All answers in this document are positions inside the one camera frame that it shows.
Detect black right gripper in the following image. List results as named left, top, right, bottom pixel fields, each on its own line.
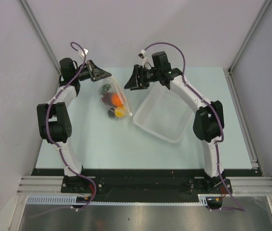
left=124, top=65, right=160, bottom=91

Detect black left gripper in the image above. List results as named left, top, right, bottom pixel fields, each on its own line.
left=73, top=60, right=111, bottom=82

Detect green fake vegetable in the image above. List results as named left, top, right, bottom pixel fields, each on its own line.
left=100, top=84, right=111, bottom=95

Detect dark purple fake grapes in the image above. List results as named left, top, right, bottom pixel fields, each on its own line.
left=101, top=92, right=113, bottom=106

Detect orange fake fruit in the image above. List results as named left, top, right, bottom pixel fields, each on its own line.
left=111, top=93, right=123, bottom=107

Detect clear zip top bag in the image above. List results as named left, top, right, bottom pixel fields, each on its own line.
left=99, top=77, right=133, bottom=119

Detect yellow fake fruit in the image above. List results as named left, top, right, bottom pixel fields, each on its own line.
left=114, top=107, right=127, bottom=118

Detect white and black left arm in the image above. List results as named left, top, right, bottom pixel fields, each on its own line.
left=37, top=58, right=111, bottom=193

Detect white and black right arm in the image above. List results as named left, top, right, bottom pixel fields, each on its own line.
left=124, top=51, right=224, bottom=193

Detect white perforated plastic basket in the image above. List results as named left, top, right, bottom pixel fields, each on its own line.
left=133, top=83, right=193, bottom=143

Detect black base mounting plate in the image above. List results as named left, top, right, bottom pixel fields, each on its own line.
left=30, top=168, right=264, bottom=194

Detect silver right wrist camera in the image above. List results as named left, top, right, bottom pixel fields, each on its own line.
left=138, top=50, right=150, bottom=66

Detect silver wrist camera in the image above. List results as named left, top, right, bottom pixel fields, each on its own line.
left=79, top=48, right=88, bottom=58
left=138, top=50, right=150, bottom=66

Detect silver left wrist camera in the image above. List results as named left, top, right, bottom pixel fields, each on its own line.
left=79, top=48, right=88, bottom=58

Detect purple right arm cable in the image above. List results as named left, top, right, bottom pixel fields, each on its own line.
left=139, top=41, right=245, bottom=212

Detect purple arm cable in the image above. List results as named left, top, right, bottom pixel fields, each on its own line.
left=139, top=41, right=245, bottom=212
left=46, top=41, right=99, bottom=214

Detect aluminium left corner post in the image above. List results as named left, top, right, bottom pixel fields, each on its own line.
left=17, top=0, right=60, bottom=74

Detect aluminium corner post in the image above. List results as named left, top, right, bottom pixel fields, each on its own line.
left=17, top=0, right=60, bottom=74
left=227, top=0, right=272, bottom=74

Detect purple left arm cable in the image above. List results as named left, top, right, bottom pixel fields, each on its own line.
left=46, top=41, right=99, bottom=214

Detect white slotted cable duct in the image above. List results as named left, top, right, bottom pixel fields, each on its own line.
left=26, top=195, right=208, bottom=206

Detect aluminium right corner post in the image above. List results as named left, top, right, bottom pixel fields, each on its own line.
left=227, top=0, right=272, bottom=74

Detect aluminium front frame rail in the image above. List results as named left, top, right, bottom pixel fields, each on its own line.
left=17, top=176, right=272, bottom=196

